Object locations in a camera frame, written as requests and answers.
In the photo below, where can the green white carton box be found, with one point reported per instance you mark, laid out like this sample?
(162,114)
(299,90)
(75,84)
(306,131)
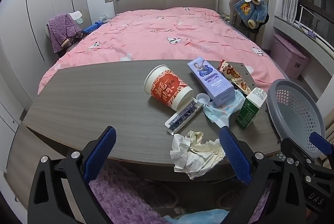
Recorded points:
(248,111)

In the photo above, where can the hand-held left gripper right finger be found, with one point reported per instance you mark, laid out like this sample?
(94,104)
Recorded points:
(236,154)

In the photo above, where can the white thin rod stand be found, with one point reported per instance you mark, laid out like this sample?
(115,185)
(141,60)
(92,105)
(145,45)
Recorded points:
(300,15)

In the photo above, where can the red white paper cup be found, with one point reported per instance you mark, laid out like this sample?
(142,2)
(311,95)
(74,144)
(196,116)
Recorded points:
(167,87)

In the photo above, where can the purple cartoon rabbit box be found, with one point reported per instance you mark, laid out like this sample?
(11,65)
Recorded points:
(211,83)

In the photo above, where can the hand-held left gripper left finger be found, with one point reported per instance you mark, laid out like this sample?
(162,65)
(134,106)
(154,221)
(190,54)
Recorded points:
(100,154)

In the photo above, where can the purple fluffy robe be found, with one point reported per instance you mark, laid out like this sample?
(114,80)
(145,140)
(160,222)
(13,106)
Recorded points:
(61,28)

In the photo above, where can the white lined paper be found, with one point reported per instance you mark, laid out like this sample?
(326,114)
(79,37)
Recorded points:
(184,158)

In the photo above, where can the white bottle cap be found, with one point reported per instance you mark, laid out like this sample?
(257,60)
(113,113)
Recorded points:
(203,98)

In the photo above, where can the light blue wet wipe packet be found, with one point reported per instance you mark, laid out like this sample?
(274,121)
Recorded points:
(221,112)

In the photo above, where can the blue patterned card box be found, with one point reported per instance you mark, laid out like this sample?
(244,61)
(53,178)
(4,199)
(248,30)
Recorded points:
(182,117)

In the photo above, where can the red white snack wrapper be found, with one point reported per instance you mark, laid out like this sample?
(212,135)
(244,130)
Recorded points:
(231,74)

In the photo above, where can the small purple toy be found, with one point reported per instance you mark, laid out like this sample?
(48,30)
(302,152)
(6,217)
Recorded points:
(312,33)

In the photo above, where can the bed with pink duvet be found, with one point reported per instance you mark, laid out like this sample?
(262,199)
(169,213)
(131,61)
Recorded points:
(167,36)

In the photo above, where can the blue fleece jacket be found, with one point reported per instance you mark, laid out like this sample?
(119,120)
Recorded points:
(251,12)

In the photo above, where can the light blue cloth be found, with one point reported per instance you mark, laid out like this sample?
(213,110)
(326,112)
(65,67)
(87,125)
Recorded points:
(198,217)

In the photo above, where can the blue flat box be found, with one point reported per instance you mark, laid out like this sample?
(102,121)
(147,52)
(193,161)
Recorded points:
(91,27)

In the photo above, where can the grey perforated plastic basket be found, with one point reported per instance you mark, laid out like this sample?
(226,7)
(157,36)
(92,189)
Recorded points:
(294,109)

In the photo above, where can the grey chair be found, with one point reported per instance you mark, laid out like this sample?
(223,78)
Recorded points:
(234,12)

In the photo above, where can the cream tissue paper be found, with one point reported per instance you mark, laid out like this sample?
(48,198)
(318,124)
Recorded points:
(208,147)

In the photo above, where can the beige striped curtain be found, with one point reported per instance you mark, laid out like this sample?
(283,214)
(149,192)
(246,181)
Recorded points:
(326,111)

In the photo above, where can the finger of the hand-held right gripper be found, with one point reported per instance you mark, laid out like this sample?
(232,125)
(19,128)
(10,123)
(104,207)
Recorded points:
(297,151)
(320,143)

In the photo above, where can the white bedside device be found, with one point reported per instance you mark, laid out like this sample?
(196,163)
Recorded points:
(77,17)

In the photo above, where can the white wardrobe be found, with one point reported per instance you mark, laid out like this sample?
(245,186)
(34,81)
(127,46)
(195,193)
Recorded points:
(39,17)

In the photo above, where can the pink plastic storage box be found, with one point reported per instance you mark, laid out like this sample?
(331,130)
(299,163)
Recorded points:
(288,55)

